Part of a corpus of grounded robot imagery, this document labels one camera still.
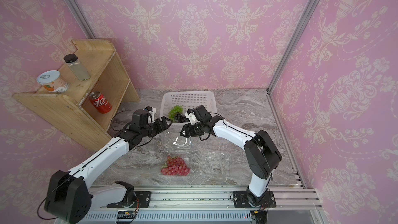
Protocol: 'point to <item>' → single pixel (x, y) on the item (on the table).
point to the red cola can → (99, 102)
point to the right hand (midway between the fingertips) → (184, 133)
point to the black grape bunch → (180, 117)
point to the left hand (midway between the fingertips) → (170, 124)
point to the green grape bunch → (176, 109)
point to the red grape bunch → (175, 166)
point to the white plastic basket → (187, 100)
